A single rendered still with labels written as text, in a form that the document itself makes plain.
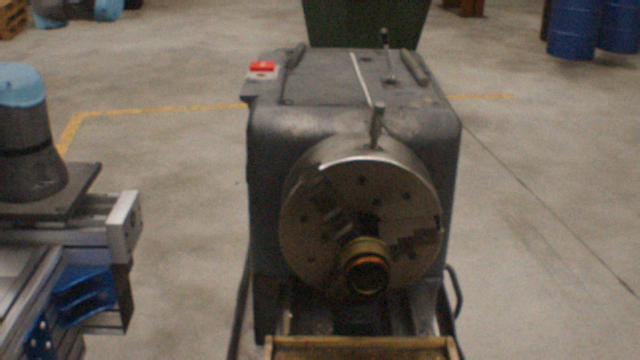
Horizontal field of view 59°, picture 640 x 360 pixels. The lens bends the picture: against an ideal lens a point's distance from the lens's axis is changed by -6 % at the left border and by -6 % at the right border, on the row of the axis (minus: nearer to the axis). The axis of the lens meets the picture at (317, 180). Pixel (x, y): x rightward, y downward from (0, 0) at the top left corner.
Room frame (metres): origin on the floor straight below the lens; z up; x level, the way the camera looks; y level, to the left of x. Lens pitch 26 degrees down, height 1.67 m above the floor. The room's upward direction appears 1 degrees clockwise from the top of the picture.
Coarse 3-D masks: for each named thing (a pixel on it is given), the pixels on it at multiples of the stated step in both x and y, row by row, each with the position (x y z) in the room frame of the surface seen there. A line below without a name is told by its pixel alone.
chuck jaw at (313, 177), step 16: (304, 176) 0.99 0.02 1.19; (320, 176) 0.97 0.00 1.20; (320, 192) 0.93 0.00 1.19; (336, 192) 0.96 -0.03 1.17; (320, 208) 0.93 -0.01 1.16; (336, 208) 0.93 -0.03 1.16; (352, 208) 0.97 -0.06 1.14; (336, 224) 0.91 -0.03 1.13; (352, 224) 0.90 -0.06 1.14; (336, 240) 0.89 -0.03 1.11
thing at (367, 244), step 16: (352, 240) 0.88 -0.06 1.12; (368, 240) 0.88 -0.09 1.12; (352, 256) 0.85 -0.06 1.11; (368, 256) 0.84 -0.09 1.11; (384, 256) 0.85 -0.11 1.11; (352, 272) 0.82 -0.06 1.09; (368, 272) 0.88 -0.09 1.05; (384, 272) 0.82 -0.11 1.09; (352, 288) 0.82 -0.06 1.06; (368, 288) 0.84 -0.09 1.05; (384, 288) 0.82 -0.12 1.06
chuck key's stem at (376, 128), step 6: (378, 102) 1.02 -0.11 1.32; (378, 108) 1.00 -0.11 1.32; (384, 108) 1.01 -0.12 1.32; (372, 114) 1.01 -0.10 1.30; (384, 114) 1.01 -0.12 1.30; (372, 120) 1.01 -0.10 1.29; (372, 126) 1.01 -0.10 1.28; (378, 126) 1.00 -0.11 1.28; (372, 132) 1.01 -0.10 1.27; (378, 132) 1.00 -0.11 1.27; (372, 138) 1.01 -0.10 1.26; (372, 144) 1.01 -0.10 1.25
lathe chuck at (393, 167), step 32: (320, 160) 1.00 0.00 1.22; (352, 160) 0.97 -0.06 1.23; (384, 160) 0.97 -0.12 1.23; (416, 160) 1.05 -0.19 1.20; (288, 192) 0.99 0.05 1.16; (352, 192) 0.97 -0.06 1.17; (384, 192) 0.97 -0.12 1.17; (416, 192) 0.97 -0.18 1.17; (288, 224) 0.97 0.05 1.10; (320, 224) 0.97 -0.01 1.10; (288, 256) 0.97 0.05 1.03; (320, 256) 0.97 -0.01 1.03; (416, 256) 0.97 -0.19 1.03; (320, 288) 0.97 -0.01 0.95
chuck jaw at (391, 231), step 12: (432, 216) 0.97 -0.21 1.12; (384, 228) 0.95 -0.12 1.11; (396, 228) 0.94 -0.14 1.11; (408, 228) 0.94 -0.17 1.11; (420, 228) 0.93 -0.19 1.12; (432, 228) 0.93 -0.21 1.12; (384, 240) 0.91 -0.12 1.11; (396, 240) 0.90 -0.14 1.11; (408, 240) 0.91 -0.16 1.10; (420, 240) 0.93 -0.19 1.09; (432, 240) 0.93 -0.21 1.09; (396, 252) 0.89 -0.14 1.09; (408, 252) 0.91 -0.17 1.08
